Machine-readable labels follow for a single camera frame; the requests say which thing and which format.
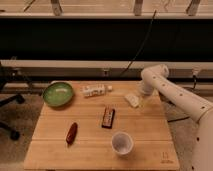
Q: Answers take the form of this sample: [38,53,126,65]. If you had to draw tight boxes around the white sponge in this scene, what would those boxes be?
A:
[125,93,139,108]

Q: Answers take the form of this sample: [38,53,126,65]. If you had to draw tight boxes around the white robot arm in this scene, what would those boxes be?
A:
[139,64,213,171]

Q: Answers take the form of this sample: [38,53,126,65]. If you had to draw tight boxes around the chocolate bar brown wrapper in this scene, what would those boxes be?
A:
[101,107,115,129]

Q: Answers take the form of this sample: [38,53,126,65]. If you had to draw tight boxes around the white paper cup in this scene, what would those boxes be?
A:
[111,132,134,156]

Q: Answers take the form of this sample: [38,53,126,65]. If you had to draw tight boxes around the red sausage snack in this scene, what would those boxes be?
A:
[66,122,78,144]

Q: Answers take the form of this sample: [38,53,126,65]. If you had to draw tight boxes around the green bowl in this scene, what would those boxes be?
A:
[42,82,74,107]

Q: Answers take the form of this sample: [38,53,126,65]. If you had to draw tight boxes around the black office chair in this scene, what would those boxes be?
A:
[0,63,26,141]

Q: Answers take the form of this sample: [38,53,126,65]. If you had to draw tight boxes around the black cable by robot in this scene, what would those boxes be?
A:
[166,99,191,123]

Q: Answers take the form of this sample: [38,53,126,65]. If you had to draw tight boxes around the black hanging cable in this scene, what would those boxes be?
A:
[118,9,157,77]

